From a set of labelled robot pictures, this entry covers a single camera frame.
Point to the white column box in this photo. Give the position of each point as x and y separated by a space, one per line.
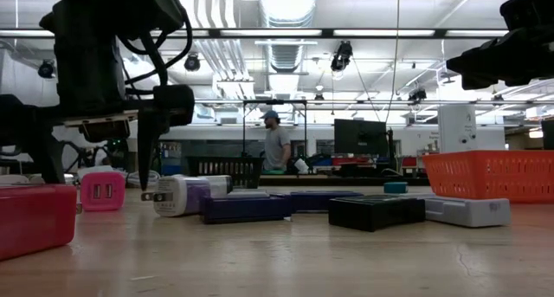
456 128

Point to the pink red USB charger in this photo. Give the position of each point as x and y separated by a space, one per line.
102 202

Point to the black plastic basket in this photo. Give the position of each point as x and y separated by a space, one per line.
225 169

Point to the red storage bin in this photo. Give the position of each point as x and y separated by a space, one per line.
350 160

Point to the blue box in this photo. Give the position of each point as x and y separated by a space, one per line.
320 202

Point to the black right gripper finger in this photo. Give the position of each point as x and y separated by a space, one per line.
480 54
480 68

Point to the blue framed display meter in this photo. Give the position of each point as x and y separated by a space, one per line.
244 209

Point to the black aluminium rig frame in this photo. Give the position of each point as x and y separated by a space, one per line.
327 33

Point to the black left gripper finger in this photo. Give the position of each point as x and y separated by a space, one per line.
147 150
47 163

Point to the person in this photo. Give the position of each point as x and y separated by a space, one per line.
277 145

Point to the teal small box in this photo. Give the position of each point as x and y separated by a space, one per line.
395 188

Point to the black computer monitor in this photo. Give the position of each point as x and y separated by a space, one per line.
359 137

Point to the large red box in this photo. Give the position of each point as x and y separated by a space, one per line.
34 221

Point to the black hanging lamp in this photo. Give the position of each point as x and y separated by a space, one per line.
192 62
342 56
417 94
45 69

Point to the purple and white charger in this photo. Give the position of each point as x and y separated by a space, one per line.
173 195

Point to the white crumpled bag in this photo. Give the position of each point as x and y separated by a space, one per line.
301 165

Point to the blue storage crates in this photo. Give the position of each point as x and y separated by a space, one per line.
171 158

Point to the orange plastic basket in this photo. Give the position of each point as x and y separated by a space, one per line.
489 176

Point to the white framed display meter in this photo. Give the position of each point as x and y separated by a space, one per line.
467 212

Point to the black box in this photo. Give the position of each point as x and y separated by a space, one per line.
374 215

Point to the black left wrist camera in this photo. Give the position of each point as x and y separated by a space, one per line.
147 7

